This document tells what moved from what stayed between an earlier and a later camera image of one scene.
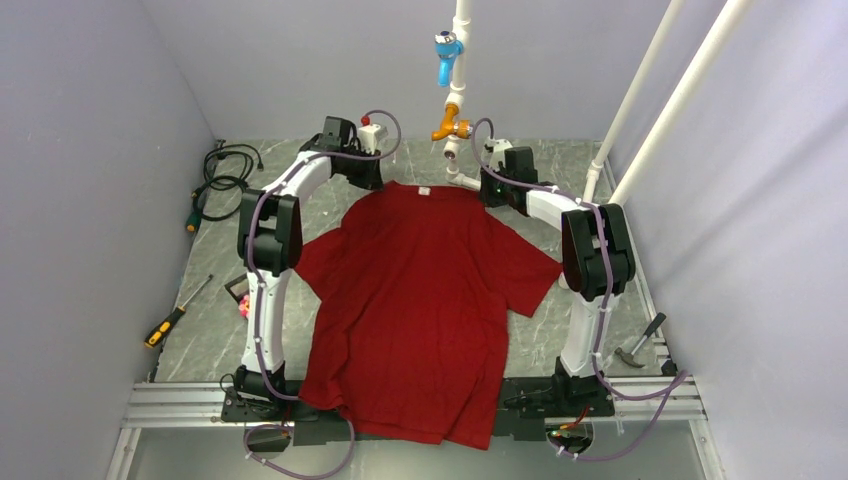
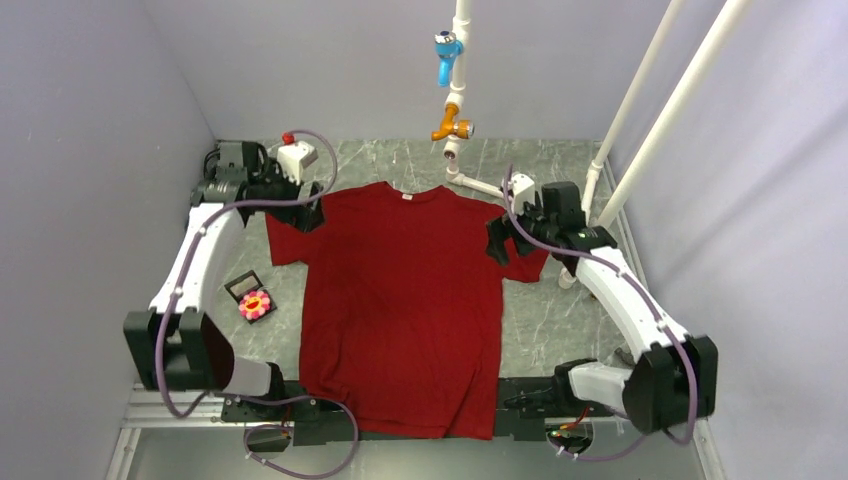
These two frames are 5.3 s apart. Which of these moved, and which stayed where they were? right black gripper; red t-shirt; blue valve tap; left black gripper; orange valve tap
Moved: left black gripper; right black gripper
Stayed: red t-shirt; blue valve tap; orange valve tap
